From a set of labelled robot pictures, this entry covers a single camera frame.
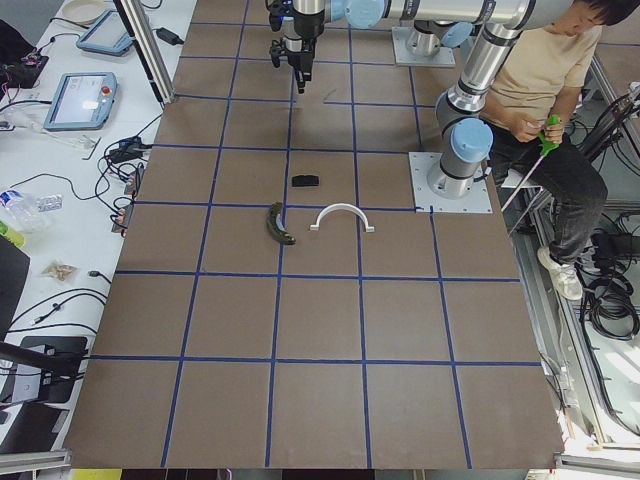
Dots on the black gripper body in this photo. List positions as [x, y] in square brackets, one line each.
[301, 46]

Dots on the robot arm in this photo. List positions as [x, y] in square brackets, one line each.
[467, 139]
[436, 27]

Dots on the black brake pad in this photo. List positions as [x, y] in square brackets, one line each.
[305, 181]

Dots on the black power adapter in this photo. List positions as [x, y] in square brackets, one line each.
[168, 36]

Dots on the green brake shoe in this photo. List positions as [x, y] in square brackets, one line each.
[276, 227]

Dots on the far teach pendant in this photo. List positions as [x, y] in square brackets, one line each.
[107, 35]

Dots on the teach pendant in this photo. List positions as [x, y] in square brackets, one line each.
[82, 102]
[107, 35]

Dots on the near teach pendant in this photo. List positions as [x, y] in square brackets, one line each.
[82, 102]

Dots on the person in beige shirt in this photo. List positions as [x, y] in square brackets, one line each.
[538, 88]

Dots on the plastic water bottle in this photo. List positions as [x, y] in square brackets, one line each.
[25, 211]

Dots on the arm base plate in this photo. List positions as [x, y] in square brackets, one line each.
[435, 192]
[414, 47]

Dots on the aluminium frame post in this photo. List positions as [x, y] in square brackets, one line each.
[137, 25]

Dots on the green handled screwdriver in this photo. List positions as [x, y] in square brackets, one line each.
[546, 147]

